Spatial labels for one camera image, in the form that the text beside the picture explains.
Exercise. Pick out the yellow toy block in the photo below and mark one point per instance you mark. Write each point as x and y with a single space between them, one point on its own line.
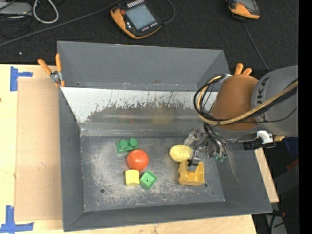
132 178

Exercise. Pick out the yellow-orange hollow toy brick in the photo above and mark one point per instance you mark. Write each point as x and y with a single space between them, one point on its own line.
192 178

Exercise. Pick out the green two-stud toy brick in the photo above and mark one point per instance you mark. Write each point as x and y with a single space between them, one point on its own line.
126 145

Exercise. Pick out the black cylinder on white bracket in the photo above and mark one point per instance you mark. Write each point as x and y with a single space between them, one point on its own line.
262 139

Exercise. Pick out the green toy cube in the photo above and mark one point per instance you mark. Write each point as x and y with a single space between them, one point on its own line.
148 180

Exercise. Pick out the grey metal bin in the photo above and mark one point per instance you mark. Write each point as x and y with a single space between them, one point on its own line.
156 199

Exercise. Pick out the yellow toy lemon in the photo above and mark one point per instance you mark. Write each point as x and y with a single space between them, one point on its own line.
180 152

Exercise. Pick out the red-orange toy tomato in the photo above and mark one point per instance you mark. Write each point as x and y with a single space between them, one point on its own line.
137 160

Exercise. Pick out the brown cardboard board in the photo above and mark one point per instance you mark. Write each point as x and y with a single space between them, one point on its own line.
36 142

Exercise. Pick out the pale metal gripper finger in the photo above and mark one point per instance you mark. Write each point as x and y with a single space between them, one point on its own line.
194 167
197 154

